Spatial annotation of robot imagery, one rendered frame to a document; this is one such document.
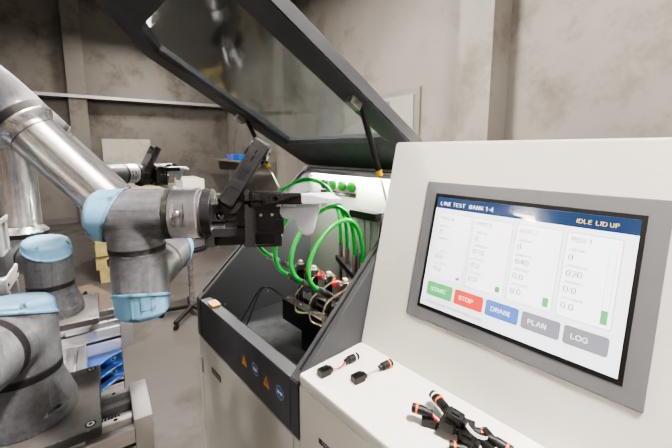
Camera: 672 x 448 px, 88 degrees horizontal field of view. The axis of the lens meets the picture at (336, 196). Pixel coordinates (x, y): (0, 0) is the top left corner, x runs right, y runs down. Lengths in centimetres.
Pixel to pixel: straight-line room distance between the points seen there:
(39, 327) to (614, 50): 306
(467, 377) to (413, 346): 15
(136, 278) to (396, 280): 65
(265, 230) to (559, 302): 57
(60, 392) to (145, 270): 39
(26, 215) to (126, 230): 88
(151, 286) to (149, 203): 12
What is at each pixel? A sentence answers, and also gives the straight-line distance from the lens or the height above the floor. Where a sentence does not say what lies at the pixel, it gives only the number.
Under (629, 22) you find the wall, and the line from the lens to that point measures 304.
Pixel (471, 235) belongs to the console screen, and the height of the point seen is 133.
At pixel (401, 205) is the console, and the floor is 137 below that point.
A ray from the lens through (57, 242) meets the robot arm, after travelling 131.
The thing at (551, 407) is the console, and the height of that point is 105.
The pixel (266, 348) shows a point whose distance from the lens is 113.
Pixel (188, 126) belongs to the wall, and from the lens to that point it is 922.
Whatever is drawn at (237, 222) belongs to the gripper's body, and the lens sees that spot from 54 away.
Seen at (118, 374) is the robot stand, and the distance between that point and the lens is 142.
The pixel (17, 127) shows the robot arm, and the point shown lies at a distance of 75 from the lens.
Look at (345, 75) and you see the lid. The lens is 89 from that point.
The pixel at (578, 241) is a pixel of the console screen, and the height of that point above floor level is 136.
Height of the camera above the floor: 153
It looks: 8 degrees down
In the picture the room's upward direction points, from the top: straight up
